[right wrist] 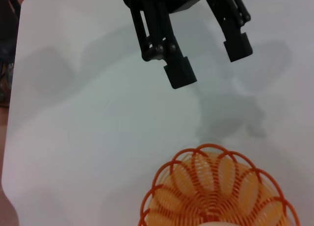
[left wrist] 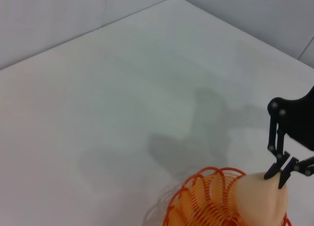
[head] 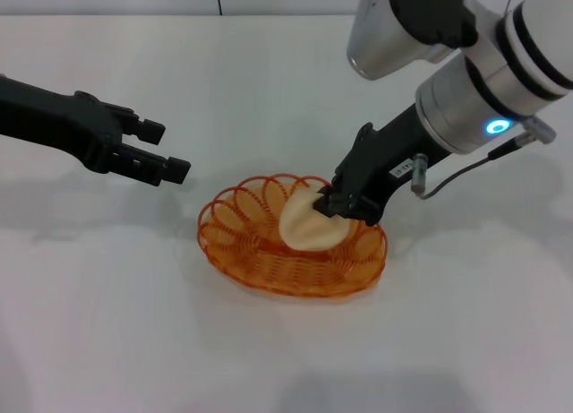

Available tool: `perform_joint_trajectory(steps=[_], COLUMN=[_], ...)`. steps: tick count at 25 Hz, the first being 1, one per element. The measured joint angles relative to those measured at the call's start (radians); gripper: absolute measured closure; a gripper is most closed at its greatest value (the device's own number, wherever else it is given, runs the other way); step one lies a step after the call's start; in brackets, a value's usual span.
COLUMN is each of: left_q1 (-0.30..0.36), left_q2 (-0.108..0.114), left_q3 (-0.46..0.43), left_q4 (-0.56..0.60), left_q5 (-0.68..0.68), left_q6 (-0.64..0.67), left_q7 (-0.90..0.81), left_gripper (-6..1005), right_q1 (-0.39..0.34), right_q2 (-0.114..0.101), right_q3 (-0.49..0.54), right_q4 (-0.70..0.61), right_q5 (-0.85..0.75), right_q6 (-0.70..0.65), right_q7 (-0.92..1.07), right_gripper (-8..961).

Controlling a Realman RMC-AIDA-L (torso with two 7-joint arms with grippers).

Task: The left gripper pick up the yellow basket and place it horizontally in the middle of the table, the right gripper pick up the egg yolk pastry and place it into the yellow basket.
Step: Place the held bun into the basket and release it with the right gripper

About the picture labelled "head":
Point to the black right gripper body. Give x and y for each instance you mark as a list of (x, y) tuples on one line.
[(380, 157)]

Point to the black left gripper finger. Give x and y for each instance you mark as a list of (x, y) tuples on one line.
[(150, 131), (174, 171)]

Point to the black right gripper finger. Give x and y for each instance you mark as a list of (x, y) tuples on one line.
[(349, 207), (335, 186)]

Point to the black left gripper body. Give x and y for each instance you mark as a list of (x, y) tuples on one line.
[(58, 122)]

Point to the beige round bread bun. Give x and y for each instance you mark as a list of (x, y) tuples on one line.
[(304, 229)]

